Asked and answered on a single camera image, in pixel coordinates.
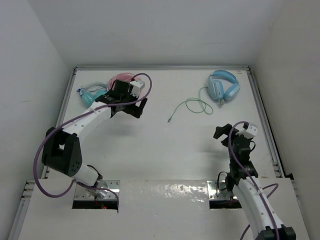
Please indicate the light blue headphones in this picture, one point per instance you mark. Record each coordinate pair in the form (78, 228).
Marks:
(216, 90)

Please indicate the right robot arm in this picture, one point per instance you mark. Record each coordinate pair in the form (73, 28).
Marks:
(243, 182)

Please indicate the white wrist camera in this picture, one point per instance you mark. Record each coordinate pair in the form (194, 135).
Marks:
(135, 87)
(249, 131)

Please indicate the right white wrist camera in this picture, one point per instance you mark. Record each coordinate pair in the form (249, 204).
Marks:
(249, 131)

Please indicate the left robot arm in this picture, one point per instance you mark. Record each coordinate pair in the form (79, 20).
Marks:
(62, 151)

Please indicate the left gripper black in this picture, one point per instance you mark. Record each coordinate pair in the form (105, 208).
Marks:
(133, 110)

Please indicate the aluminium table frame rail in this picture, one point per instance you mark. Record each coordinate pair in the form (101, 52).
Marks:
(173, 138)

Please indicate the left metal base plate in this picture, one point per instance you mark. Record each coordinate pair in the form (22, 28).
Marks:
(104, 190)

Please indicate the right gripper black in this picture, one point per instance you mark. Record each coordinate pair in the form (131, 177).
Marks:
(225, 130)

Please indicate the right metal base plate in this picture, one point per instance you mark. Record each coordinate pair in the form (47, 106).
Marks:
(217, 192)

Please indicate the metal base plate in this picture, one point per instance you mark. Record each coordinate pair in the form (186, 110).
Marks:
(217, 192)
(104, 190)

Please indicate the pink headphones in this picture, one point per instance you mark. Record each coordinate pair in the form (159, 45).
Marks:
(125, 77)

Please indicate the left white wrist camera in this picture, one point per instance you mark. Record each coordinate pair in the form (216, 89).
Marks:
(135, 87)

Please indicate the teal headphones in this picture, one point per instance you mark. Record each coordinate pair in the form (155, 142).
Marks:
(89, 93)

